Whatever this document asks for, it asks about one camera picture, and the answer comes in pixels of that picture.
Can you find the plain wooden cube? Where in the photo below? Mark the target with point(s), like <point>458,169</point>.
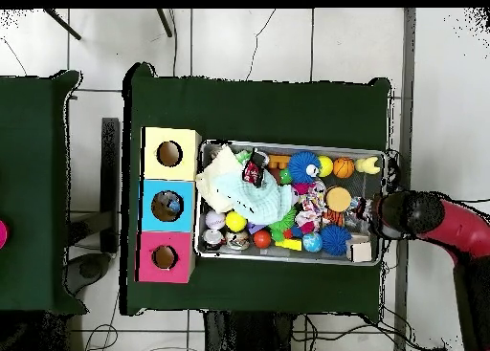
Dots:
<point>360,251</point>

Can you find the grey round stand base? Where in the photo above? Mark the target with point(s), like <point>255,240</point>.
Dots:
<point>90,270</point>

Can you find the yellow smooth ball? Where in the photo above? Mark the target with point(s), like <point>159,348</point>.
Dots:
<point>325,166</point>

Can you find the yellow foam bone toy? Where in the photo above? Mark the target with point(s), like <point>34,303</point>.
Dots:
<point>367,165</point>

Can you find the blue spiky ball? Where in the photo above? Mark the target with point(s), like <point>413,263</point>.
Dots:
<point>335,240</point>

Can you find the crushed red drink can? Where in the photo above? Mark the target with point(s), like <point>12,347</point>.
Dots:
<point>252,169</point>

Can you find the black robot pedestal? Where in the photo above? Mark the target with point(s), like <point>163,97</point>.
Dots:
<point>249,332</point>

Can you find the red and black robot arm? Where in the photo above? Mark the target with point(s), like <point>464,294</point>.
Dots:
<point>459,228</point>

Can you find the dark green side table cloth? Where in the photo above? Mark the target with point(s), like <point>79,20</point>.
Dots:
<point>34,136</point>

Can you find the wooden box with three holes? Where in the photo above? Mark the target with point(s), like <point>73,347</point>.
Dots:
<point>183,167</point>

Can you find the pink plastic cup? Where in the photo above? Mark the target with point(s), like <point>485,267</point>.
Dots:
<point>2,234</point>

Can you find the toy hamburger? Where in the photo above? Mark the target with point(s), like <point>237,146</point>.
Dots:
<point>338,199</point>

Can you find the mint green waffle cloth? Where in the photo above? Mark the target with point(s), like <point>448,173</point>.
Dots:
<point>260,201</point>

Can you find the orange toy basketball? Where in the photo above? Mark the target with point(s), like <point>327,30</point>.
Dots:
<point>343,167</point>

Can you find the cream yellow waffle cloth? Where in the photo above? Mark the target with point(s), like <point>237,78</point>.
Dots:
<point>210,182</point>

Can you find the blue fuzzy monster toy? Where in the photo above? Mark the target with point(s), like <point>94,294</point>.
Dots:
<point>304,167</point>

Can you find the black tripod leg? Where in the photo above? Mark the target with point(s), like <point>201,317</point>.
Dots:
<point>164,22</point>
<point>63,24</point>

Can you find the dark green tablecloth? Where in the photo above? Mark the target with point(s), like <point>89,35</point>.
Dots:
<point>249,110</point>

